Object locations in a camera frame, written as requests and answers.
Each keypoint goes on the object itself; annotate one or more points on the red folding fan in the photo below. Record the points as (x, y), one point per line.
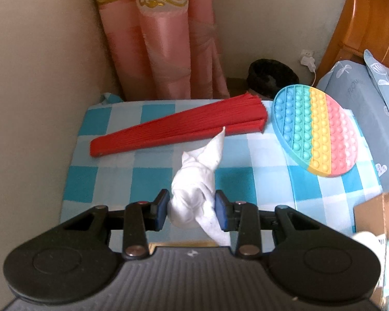
(181, 126)

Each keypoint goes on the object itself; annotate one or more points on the black furry hat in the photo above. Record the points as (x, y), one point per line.
(272, 74)

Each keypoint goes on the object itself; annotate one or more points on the clear jar with white lid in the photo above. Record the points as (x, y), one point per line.
(364, 239)

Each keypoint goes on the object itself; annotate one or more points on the cardboard box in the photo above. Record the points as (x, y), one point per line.
(376, 210)

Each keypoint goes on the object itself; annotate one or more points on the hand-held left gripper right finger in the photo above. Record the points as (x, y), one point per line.
(221, 210)

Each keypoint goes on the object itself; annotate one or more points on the blue checked tablecloth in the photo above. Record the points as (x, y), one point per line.
(116, 181)

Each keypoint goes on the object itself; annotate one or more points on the pink curtain with gold band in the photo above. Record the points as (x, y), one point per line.
(162, 39)

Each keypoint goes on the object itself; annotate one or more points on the wooden bed headboard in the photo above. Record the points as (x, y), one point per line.
(369, 16)

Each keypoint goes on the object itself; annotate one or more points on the blue-grey flower pillow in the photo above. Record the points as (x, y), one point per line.
(381, 84)

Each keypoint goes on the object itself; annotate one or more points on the rainbow pop bubble toy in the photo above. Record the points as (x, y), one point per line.
(311, 129)

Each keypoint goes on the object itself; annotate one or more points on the white tissue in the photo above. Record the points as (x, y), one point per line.
(191, 188)

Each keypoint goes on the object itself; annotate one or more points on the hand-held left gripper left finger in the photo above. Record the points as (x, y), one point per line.
(162, 207)

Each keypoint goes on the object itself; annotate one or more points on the gold tissue pack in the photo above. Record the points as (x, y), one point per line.
(181, 244)

